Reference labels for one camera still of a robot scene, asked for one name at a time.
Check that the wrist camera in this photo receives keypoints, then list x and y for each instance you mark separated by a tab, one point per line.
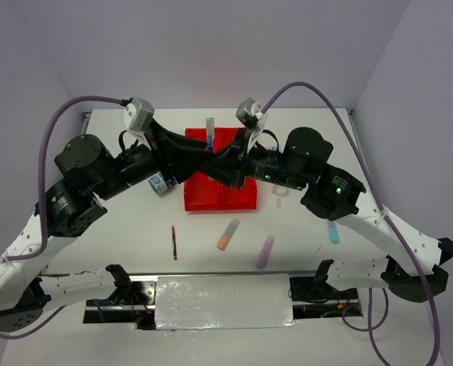
250	114
137	116

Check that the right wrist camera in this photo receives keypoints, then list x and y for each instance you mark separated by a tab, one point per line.
250	114

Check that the orange highlighter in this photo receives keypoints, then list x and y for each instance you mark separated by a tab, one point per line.
227	235

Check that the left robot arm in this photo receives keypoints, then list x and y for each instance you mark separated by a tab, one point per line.
90	176

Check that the silver foil sheet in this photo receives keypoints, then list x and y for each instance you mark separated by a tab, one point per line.
207	302

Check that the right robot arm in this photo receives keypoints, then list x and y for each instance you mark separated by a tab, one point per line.
411	266

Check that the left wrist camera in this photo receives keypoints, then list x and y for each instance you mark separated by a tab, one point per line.
137	116

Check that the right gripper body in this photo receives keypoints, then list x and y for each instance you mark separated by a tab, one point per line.
263	163

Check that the blue highlighter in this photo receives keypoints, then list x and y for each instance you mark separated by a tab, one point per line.
333	233

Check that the blue pen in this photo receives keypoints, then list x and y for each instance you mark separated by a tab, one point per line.
210	141

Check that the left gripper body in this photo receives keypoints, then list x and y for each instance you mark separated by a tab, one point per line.
138	164

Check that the red four-compartment tray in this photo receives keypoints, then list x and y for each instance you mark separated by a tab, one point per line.
204	195

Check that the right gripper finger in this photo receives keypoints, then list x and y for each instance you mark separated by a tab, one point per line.
226	146
224	167

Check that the blue white tape roll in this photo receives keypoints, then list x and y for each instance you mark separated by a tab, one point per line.
160	185

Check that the clear tape roll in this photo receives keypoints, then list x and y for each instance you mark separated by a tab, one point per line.
280	191

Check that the red pen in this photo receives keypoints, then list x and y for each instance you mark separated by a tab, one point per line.
174	244

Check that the purple highlighter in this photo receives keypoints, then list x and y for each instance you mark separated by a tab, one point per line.
262	259

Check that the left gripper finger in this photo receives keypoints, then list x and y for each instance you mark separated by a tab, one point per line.
180	166
166	140

